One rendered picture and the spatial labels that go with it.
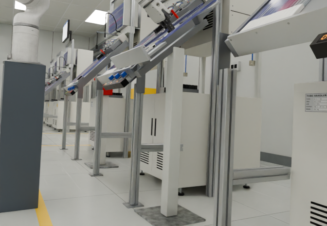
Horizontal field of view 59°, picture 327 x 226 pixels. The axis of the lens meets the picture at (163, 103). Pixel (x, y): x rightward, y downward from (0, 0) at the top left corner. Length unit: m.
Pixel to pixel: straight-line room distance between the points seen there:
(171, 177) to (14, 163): 0.74
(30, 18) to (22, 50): 0.17
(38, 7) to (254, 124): 1.48
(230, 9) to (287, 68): 1.46
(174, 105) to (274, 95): 2.12
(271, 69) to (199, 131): 1.83
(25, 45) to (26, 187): 0.68
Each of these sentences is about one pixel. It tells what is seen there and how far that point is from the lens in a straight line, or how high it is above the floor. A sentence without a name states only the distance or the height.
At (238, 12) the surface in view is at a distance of 2.05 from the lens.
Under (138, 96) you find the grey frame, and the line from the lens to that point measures 1.53.
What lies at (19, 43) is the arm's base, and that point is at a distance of 1.60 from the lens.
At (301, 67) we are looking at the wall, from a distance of 3.21.
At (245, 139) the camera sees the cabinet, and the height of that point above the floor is 0.34.
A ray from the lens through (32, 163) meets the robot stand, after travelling 1.57.
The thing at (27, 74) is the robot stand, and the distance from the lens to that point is 1.54.
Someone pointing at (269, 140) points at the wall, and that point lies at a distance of 3.41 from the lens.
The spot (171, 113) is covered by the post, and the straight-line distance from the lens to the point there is 1.37.
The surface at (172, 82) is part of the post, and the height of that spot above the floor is 0.64.
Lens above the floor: 0.50
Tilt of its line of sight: 2 degrees up
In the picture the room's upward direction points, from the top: 3 degrees clockwise
